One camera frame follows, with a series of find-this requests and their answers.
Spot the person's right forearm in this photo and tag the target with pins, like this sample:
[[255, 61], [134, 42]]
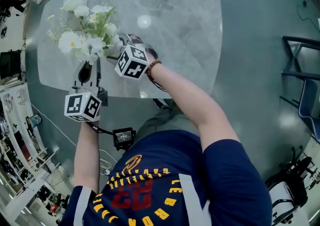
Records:
[[195, 105]]

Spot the person's navy jersey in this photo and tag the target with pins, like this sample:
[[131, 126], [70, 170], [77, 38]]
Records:
[[175, 182]]

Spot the black mesh office chair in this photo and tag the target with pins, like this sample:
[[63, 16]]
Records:
[[10, 63]]

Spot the blue chair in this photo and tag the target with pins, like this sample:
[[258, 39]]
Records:
[[308, 110]]

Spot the black and white office chair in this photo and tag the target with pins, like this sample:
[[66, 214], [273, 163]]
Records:
[[290, 190]]

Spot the mesh trash bin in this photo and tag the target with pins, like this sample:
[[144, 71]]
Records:
[[33, 120]]

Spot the person's black shoe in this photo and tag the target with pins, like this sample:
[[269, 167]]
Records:
[[158, 103]]

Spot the person's grey trousers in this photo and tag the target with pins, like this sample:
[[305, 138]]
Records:
[[170, 122]]

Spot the black metal frame stand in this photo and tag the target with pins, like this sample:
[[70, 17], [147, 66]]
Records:
[[300, 75]]

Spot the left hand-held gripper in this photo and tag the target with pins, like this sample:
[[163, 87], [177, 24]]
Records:
[[82, 106]]

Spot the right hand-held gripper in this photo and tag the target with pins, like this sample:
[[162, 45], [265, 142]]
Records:
[[131, 62]]

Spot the white power strip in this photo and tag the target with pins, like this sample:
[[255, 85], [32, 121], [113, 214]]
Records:
[[106, 171]]

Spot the person's left forearm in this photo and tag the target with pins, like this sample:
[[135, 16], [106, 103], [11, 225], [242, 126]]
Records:
[[86, 157]]

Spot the grey marble table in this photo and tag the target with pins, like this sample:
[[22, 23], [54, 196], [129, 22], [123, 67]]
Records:
[[170, 32]]

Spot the white flowers bouquet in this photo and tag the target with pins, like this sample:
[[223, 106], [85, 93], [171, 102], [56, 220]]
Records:
[[82, 35]]

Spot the white shelf unit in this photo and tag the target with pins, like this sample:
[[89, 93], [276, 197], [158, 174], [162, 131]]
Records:
[[20, 157]]

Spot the person's right hand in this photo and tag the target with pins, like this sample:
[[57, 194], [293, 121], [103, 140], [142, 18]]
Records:
[[151, 56]]

